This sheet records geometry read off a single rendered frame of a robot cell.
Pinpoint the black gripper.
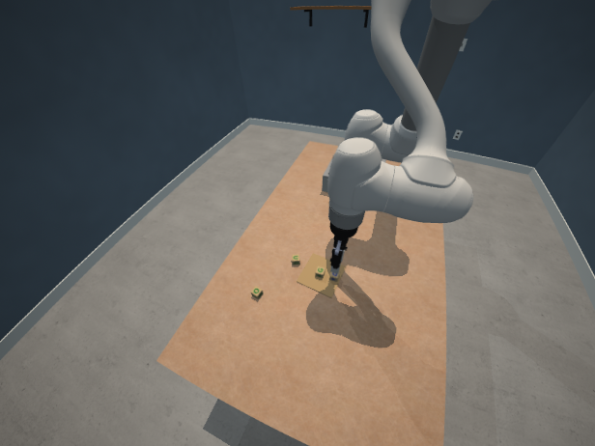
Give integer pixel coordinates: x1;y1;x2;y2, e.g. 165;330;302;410
330;222;358;274

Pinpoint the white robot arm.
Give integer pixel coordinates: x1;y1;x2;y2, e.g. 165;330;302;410
327;0;492;230

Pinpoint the tan flat mat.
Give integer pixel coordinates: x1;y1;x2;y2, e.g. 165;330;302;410
297;253;346;298

